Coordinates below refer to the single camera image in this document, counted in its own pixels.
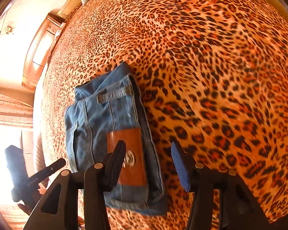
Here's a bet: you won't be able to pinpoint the leopard print blanket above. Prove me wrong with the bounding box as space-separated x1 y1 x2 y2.
34 0 288 230

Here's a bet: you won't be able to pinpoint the person's left hand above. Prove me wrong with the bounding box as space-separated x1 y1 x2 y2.
17 187 48 216

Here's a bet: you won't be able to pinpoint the blue denim pants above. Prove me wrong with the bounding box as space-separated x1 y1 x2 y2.
64 62 168 216

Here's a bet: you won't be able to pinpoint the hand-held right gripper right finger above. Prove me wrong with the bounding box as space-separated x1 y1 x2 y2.
171 141 271 230

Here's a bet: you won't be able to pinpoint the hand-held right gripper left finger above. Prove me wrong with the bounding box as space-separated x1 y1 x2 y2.
23 140 127 230

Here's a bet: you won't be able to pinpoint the wooden nightstand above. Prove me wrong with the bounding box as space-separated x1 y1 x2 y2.
22 13 66 91

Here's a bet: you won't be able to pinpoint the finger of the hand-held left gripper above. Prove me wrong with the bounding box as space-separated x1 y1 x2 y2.
28 158 67 185

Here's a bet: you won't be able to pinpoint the wooden headboard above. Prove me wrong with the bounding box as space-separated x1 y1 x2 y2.
57 0 83 20

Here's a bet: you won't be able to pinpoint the patterned curtain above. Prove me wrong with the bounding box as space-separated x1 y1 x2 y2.
0 91 34 128

